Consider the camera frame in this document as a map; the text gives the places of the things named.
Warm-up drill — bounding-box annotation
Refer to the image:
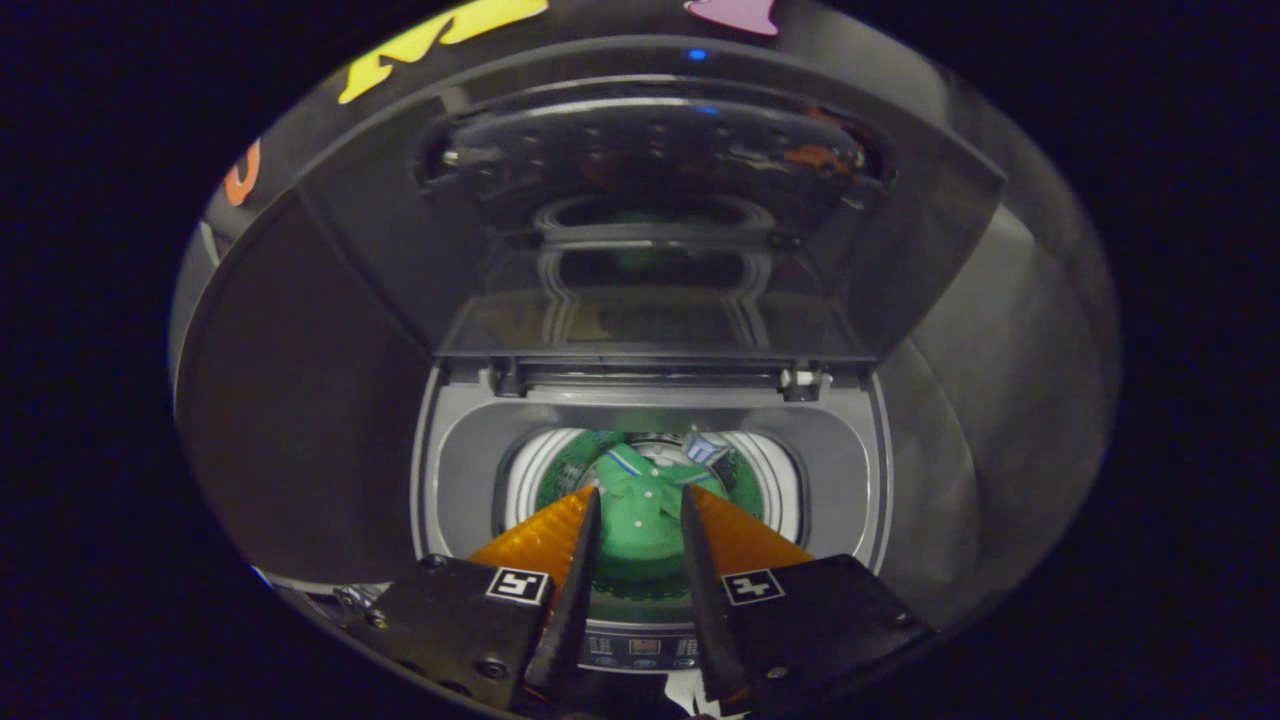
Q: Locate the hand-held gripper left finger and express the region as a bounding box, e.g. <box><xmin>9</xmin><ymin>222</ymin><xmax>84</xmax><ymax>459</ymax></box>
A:
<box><xmin>335</xmin><ymin>487</ymin><xmax>603</xmax><ymax>717</ymax></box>

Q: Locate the dark washing machine lid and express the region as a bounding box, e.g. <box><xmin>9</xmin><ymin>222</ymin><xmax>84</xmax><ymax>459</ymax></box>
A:
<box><xmin>295</xmin><ymin>38</ymin><xmax>1008</xmax><ymax>373</ymax></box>

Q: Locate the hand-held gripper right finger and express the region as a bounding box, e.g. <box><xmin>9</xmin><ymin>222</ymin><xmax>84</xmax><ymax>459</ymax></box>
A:
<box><xmin>680</xmin><ymin>486</ymin><xmax>939</xmax><ymax>714</ymax></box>

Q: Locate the green polo shirt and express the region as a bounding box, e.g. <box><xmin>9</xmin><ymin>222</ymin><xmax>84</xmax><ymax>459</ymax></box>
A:
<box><xmin>555</xmin><ymin>432</ymin><xmax>766</xmax><ymax>601</ymax></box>

